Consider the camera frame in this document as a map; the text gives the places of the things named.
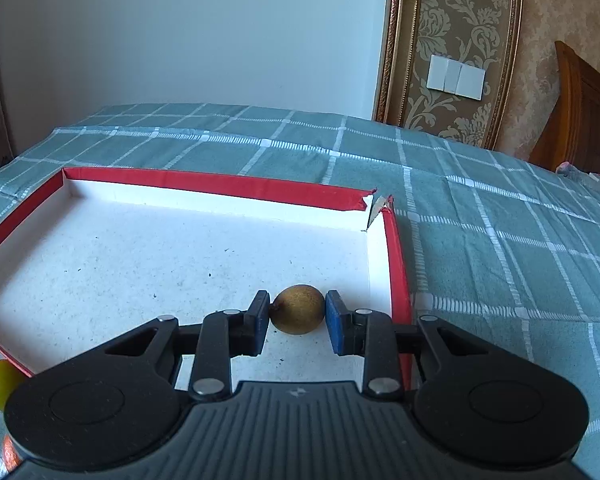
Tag brown longan fruit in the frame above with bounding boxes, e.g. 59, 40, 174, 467
268, 284, 325, 335

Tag red cardboard box lid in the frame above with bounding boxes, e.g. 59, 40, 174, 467
0, 167, 411, 373

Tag green plaid tablecloth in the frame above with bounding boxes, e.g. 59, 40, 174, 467
0, 103, 600, 479

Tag pink grey clothes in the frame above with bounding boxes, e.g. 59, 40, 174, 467
556, 162, 600, 183

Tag wooden headboard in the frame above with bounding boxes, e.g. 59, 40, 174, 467
529, 41, 600, 174

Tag gold framed wallpaper panel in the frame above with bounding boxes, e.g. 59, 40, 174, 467
373, 0, 522, 150

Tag white wall switch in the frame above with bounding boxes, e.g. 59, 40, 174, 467
426, 55, 486, 101

